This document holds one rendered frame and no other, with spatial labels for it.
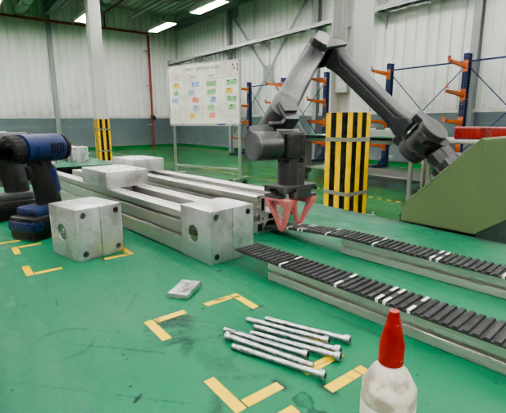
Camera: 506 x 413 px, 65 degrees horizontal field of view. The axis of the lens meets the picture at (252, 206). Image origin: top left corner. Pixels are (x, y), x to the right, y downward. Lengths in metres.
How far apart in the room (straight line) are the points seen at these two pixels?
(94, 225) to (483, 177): 0.79
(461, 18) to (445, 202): 8.29
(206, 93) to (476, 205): 6.06
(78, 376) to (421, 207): 0.81
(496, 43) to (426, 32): 1.42
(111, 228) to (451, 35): 8.77
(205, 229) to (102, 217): 0.20
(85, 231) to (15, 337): 0.27
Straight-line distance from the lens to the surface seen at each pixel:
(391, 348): 0.30
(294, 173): 0.82
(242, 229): 0.72
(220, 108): 6.60
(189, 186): 1.06
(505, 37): 8.79
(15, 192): 1.18
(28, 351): 0.52
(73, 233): 0.77
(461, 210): 0.99
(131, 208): 0.93
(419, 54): 9.50
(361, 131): 4.14
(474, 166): 0.97
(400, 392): 0.31
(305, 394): 0.40
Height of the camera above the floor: 1.02
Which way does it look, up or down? 12 degrees down
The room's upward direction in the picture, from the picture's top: straight up
